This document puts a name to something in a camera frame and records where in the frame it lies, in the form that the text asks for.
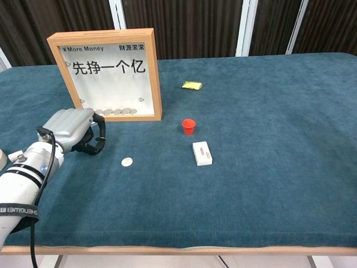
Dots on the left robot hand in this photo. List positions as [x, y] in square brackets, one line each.
[69, 125]

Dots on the silver coin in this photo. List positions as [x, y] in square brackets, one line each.
[127, 162]

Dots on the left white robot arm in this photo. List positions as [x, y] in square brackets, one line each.
[19, 190]

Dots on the masking tape roll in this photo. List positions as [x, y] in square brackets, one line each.
[2, 160]

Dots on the small red cap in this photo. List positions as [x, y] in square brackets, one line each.
[188, 127]

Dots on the yellow packet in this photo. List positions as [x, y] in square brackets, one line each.
[192, 85]

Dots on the small white rectangular box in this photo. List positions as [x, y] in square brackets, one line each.
[202, 155]

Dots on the blue table cloth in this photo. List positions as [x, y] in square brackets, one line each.
[251, 167]

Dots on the wooden coin bank box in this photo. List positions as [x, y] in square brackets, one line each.
[111, 83]

